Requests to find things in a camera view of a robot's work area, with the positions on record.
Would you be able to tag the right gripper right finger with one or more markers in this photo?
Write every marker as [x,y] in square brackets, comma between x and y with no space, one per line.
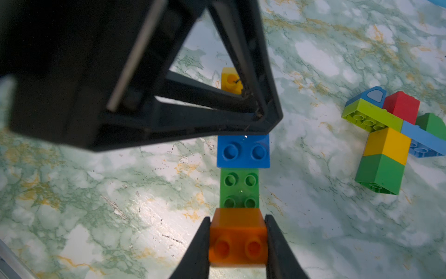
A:
[282,263]

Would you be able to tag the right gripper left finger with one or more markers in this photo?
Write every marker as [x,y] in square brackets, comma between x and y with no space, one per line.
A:
[195,262]

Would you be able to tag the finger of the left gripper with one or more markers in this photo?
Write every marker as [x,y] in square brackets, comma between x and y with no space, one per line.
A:
[223,104]

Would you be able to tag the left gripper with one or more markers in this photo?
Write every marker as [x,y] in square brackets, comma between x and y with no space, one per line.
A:
[88,72]

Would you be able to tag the small orange lego brick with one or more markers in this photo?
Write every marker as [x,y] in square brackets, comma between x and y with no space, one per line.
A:
[238,238]

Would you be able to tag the green long lego brick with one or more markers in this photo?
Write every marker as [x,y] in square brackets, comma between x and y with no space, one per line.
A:
[239,188]

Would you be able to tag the lime long lego brick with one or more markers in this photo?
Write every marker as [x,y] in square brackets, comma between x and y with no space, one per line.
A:
[370,117]

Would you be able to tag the light blue long lego brick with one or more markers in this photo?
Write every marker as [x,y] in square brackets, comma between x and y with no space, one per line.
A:
[423,144]

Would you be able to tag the red square lego brick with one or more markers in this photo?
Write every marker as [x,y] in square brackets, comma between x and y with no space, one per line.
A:
[403,106]

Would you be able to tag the small blue lego brick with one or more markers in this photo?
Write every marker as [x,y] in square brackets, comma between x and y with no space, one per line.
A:
[375,95]

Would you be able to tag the yellow square lego brick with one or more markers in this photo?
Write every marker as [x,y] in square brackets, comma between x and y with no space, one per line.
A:
[388,142]

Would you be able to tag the small green lego brick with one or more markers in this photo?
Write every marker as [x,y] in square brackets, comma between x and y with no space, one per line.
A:
[432,124]

